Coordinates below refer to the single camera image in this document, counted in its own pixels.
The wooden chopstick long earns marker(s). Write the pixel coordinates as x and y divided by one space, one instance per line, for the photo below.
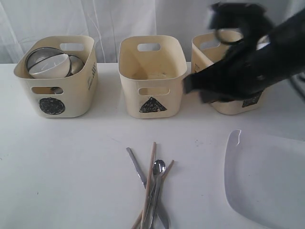
147 193

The wooden chopstick short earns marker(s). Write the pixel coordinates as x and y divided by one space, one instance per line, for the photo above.
165 175

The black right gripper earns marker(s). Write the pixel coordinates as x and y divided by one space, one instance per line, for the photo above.
244 71

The steel table knife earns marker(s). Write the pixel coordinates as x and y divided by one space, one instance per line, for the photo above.
160 211

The steel mug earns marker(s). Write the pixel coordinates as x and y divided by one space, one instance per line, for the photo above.
56 90
76 64

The white ceramic bowl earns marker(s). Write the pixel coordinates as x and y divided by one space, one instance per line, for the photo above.
55 67

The stainless steel bowl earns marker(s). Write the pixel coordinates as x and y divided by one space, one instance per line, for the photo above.
40 54

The white square plate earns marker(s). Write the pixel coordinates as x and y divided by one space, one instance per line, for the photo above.
264 179

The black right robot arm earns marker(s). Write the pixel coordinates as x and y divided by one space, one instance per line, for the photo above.
291 38

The cream bin triangle mark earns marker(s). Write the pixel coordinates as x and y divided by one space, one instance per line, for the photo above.
151 70

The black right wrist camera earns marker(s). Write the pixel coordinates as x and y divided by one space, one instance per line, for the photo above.
249 18

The cream bin circle mark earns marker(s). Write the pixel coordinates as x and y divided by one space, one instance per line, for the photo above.
78 89

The cream bin square mark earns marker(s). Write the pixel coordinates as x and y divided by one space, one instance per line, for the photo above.
206 50

